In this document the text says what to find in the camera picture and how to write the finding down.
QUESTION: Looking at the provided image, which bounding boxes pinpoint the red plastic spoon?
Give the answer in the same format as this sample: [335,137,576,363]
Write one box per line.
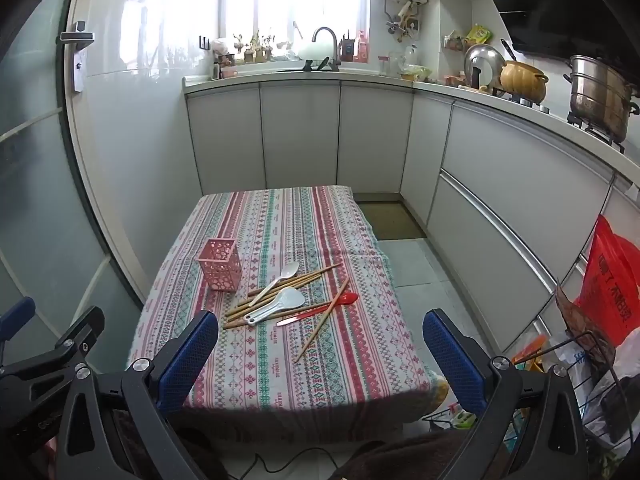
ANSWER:
[276,292,359,327]

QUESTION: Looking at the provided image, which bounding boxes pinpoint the black cable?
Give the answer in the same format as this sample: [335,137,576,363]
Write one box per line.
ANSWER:
[250,446,351,476]

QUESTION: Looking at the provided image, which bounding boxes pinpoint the white kitchen countertop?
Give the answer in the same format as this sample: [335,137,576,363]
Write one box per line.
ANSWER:
[182,67,640,181]

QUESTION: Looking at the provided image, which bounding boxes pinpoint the curved metal faucet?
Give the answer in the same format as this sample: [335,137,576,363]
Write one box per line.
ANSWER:
[312,26,341,72]

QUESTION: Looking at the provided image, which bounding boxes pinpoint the stainless steel steamer pot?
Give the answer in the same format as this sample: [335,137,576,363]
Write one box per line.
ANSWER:
[564,55,640,143]

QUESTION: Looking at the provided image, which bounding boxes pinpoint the white kitchen base cabinets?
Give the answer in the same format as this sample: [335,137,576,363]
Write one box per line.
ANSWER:
[185,77,640,361]

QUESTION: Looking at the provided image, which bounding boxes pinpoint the hanging kitchen utensils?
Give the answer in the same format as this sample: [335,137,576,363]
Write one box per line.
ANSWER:
[385,0,418,42]

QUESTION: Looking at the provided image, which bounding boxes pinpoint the white plastic bag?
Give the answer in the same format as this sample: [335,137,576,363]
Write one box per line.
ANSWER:
[555,345,616,411]

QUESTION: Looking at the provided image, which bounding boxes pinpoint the black range hood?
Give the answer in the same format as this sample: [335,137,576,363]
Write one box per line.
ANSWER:
[467,0,640,61]

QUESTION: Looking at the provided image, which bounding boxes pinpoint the silver door handle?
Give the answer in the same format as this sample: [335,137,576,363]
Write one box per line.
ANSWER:
[61,21,96,93]

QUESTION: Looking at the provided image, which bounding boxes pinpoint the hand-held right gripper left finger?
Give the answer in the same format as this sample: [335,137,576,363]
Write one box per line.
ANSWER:
[55,310,221,480]

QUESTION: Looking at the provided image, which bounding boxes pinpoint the small potted plants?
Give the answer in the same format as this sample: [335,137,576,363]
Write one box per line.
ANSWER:
[232,30,278,63]

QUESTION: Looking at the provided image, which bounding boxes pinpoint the pink perforated utensil holder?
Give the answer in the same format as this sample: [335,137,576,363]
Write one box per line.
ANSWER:
[195,238,242,293]

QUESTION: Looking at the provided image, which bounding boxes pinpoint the white rice paddle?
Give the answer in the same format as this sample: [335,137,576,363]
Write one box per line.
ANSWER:
[244,287,306,327]

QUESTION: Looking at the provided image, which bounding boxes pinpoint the frosted glass sliding door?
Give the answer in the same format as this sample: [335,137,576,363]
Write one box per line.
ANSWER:
[0,0,146,361]

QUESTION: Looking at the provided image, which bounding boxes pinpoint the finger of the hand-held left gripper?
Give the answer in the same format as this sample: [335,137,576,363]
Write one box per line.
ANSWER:
[0,306,106,413]
[0,296,37,356]

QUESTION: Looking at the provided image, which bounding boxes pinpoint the black wire rack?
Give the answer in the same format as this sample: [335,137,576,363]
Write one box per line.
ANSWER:
[422,330,640,461]

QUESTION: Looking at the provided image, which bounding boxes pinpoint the red plastic bag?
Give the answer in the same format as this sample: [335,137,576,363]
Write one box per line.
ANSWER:
[572,214,640,346]

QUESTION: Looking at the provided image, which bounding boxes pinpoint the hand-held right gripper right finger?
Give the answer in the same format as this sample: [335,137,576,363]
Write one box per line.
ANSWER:
[422,309,591,480]

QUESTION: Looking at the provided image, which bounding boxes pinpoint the steel wok lid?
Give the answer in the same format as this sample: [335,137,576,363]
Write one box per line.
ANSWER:
[463,44,506,92]

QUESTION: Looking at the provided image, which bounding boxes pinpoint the pile of chopsticks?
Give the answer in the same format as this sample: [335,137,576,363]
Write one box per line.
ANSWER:
[222,263,351,365]

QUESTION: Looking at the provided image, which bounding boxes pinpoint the black gas stove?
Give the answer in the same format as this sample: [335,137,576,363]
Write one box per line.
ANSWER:
[492,87,628,156]

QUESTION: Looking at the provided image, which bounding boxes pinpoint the orange pumpkin-shaped pot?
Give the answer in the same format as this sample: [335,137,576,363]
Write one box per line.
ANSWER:
[500,60,549,103]

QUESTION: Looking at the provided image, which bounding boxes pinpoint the striped patterned tablecloth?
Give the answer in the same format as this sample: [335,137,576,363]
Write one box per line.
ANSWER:
[127,186,448,441]

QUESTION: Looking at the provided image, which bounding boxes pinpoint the brown floor mat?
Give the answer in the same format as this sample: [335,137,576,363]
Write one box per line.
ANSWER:
[356,201,427,241]

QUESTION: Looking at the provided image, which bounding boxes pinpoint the small white plastic spoon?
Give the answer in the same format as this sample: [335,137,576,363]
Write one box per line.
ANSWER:
[248,261,301,307]

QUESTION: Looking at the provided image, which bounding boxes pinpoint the dark brown cloth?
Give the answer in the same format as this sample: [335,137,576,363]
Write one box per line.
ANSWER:
[115,410,473,480]

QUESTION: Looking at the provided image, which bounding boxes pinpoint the brown patterned bag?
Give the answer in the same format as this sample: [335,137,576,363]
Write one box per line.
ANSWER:
[555,285,621,361]

